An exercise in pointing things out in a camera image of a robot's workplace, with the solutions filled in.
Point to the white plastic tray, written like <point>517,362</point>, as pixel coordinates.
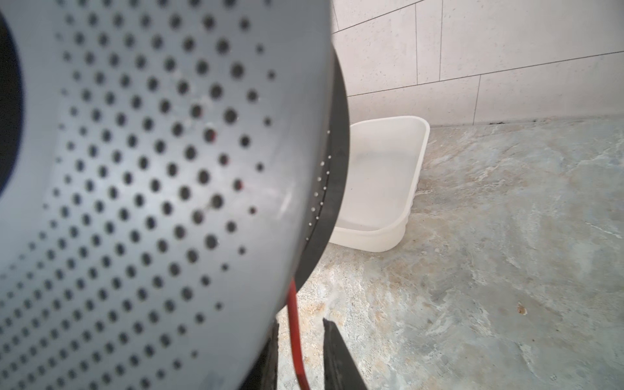
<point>385,160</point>

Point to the grey perforated cable spool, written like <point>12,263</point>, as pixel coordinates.
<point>162,185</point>

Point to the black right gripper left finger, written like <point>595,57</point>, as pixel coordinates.
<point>264,373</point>

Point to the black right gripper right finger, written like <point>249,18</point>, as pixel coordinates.
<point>340,370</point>

